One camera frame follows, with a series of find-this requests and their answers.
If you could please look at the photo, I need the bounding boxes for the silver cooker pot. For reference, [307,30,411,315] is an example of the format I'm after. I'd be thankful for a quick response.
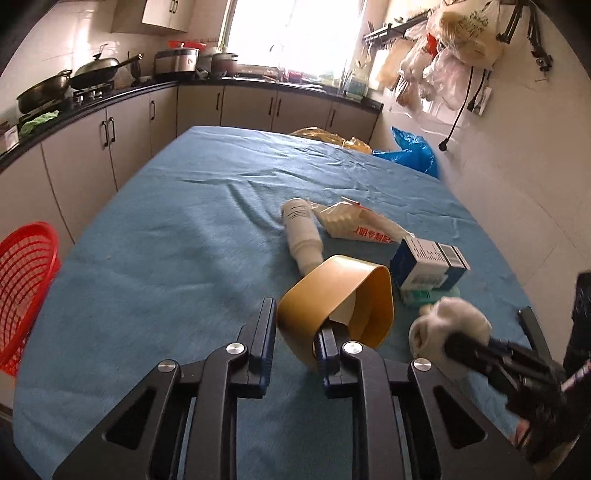
[153,46,200,78]

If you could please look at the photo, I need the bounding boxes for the red white striped strap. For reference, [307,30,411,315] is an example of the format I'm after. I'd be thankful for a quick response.
[560,359,591,394]

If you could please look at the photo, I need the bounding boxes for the lidded wok with handle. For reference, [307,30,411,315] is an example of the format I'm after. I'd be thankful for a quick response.
[69,44,145,90]

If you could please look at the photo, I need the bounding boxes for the green cloth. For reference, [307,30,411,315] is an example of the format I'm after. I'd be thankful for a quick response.
[18,110,60,136]

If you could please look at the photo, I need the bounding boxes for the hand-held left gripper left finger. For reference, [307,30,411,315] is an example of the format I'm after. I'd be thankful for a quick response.
[53,298,278,480]

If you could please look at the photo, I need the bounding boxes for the translucent plastic bottle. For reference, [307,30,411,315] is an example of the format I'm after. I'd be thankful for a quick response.
[281,198,325,276]

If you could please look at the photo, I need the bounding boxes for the white green container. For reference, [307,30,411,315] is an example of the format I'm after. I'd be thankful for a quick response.
[339,69,370,100]

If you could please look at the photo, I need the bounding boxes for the bright window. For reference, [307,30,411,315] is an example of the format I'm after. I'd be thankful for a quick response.
[226,0,365,81]

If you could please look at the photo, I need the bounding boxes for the black wok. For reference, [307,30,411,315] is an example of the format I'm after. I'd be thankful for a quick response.
[17,69,73,114]

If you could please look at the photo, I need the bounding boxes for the white medicine box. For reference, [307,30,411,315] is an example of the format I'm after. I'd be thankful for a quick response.
[390,237,471,292]

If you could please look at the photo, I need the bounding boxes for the black kitchen countertop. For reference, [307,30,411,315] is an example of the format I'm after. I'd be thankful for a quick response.
[0,74,384,174]

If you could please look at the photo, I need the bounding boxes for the grey base cabinets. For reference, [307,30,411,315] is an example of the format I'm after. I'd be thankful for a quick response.
[0,83,382,259]

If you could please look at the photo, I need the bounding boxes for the white wall socket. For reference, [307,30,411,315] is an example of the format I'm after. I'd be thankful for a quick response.
[466,85,492,116]

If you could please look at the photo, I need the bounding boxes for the black power cable with plug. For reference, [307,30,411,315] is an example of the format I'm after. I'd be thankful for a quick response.
[438,69,475,153]

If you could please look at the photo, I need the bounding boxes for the gas stove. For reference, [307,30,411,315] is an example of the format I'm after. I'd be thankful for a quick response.
[69,80,116,106]

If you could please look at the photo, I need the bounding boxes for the small wall cabinet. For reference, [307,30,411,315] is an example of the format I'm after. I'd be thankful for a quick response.
[142,0,195,32]

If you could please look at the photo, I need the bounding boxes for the bunch of hanging plastic bags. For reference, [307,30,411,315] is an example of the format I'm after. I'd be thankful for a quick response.
[379,0,505,112]

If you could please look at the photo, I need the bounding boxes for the blue plastic bag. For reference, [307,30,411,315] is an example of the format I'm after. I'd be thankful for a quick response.
[373,127,439,179]

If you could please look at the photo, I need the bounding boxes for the beige plastic bag red print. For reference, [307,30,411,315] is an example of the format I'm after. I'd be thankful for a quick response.
[313,198,413,244]

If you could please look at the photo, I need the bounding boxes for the blue tablecloth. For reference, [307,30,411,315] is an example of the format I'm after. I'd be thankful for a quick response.
[13,126,543,480]

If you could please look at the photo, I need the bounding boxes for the black tripod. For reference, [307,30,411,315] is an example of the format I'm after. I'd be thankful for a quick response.
[496,0,555,73]

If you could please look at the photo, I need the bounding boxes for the yellow plastic bag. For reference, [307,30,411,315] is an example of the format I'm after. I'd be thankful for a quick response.
[288,128,373,155]

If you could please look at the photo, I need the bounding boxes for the red plastic basket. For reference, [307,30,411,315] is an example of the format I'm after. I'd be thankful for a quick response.
[0,222,62,377]

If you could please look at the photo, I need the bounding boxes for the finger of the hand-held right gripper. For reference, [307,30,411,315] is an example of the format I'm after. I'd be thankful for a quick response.
[517,307,551,363]
[443,331,509,374]

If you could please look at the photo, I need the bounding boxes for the small steel pot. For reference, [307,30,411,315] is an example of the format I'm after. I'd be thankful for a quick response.
[210,52,239,75]

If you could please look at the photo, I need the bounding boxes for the teal tissue packet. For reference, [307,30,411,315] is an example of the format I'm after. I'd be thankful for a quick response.
[399,285,462,308]

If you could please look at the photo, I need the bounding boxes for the white cloth ball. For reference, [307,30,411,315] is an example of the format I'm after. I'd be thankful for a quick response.
[409,295,493,372]

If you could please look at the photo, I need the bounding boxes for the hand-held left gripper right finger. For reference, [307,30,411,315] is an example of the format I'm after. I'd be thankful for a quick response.
[314,323,539,480]

